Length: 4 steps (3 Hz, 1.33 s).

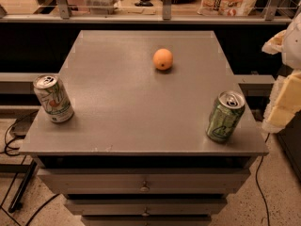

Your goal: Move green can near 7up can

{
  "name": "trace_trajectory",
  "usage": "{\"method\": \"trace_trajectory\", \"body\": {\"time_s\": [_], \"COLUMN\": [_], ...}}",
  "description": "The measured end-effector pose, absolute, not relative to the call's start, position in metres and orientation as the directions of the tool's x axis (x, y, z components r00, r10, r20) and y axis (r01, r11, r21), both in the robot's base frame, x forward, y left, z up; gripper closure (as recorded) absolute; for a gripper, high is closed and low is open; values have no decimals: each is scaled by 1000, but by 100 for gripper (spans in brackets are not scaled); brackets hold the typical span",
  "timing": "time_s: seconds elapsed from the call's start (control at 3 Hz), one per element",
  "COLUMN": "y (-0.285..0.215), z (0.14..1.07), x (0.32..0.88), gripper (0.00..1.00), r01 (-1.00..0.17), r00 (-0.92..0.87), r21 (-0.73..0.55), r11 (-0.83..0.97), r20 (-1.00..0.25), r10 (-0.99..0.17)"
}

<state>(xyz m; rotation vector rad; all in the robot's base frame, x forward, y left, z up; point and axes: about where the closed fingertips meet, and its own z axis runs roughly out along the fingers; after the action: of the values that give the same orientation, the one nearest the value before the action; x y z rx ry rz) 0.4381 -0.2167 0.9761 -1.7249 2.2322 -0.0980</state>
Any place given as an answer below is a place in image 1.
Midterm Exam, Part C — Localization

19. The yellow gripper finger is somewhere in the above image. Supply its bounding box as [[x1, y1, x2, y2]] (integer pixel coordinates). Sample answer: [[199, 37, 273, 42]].
[[261, 30, 286, 55], [262, 70, 301, 133]]

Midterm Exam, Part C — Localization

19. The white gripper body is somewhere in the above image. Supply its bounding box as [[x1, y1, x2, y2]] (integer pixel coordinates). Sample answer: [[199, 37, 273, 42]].
[[281, 13, 301, 69]]

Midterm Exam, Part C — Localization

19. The green soda can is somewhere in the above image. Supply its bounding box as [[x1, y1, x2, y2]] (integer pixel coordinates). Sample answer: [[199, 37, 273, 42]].
[[206, 90, 246, 143]]

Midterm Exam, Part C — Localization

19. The white 7up can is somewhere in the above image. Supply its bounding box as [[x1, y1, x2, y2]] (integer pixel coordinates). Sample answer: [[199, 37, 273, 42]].
[[33, 74, 74, 123]]

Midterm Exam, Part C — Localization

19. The orange fruit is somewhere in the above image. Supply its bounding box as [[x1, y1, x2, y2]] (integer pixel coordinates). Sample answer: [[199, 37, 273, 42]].
[[152, 48, 173, 71]]

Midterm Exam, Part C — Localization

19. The grey drawer cabinet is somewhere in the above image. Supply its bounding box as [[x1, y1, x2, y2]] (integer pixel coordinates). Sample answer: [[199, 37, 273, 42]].
[[21, 31, 268, 226]]

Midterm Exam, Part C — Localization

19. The top drawer knob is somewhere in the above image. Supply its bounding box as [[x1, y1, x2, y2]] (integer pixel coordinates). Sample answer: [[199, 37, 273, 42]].
[[140, 181, 150, 192]]

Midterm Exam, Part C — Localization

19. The drawer knob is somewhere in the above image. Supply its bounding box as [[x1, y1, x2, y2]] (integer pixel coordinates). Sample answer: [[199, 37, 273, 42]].
[[140, 181, 150, 192], [141, 207, 150, 217]]

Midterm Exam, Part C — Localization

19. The black cable right floor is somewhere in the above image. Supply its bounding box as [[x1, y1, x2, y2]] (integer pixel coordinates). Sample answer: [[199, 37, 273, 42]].
[[254, 132, 272, 226]]

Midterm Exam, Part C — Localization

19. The metal shelf rail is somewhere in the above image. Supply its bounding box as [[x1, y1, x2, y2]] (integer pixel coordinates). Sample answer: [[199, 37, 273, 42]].
[[0, 0, 300, 24]]

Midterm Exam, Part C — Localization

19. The black cables left floor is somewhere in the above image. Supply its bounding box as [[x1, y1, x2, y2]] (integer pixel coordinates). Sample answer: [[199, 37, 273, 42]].
[[0, 110, 60, 226]]

